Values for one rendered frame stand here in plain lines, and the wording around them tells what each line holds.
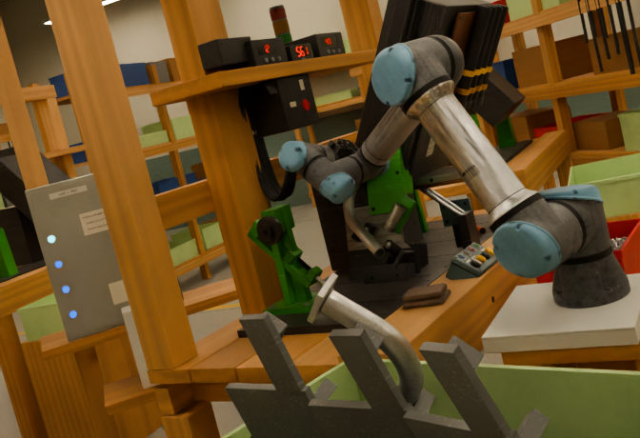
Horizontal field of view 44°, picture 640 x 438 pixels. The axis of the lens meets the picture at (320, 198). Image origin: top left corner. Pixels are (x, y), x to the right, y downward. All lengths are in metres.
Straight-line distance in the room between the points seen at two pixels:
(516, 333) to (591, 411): 0.44
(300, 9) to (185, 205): 10.08
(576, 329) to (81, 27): 1.23
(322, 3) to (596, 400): 11.01
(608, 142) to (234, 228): 3.33
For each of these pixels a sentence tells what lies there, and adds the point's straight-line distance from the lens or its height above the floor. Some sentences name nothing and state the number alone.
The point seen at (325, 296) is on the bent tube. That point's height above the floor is 1.18.
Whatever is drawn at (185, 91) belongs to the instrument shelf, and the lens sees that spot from 2.10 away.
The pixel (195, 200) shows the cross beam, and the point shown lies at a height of 1.23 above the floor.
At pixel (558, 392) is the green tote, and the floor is 0.93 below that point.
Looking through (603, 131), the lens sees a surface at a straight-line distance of 5.16.
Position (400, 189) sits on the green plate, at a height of 1.13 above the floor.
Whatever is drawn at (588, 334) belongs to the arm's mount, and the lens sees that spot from 1.55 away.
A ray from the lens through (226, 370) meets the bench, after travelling 1.84.
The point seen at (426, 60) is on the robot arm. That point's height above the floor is 1.43.
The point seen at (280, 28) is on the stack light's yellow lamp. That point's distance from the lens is 2.56.
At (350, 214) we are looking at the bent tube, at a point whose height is 1.09.
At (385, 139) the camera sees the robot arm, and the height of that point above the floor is 1.28.
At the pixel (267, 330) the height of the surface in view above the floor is 1.14.
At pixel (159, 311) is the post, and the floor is 1.02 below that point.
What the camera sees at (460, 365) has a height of 1.12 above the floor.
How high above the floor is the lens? 1.39
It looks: 6 degrees down
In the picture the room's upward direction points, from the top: 14 degrees counter-clockwise
